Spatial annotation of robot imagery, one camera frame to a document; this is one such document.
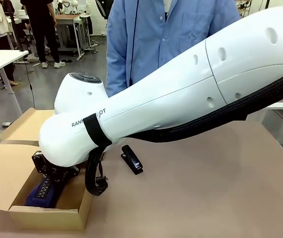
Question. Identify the large cardboard box with flaps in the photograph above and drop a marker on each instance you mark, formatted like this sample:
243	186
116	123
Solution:
44	218

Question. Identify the black stapler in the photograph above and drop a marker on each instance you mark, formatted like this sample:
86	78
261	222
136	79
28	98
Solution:
131	160

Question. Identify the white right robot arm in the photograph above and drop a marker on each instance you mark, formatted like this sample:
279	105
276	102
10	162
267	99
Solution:
181	81

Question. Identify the person in black clothes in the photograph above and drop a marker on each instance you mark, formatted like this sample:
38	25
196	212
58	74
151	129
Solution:
42	29

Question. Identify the grey workshop desk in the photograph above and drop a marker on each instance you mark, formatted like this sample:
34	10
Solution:
65	21

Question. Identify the blue CAMPUS pencil pouch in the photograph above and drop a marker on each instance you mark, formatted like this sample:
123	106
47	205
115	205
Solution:
31	199

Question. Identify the person in blue shirt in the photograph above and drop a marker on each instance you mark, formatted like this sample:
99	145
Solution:
143	49

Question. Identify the small cardboard box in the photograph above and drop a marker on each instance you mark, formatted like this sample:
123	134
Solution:
24	124

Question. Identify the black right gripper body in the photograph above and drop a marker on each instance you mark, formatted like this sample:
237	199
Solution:
62	173

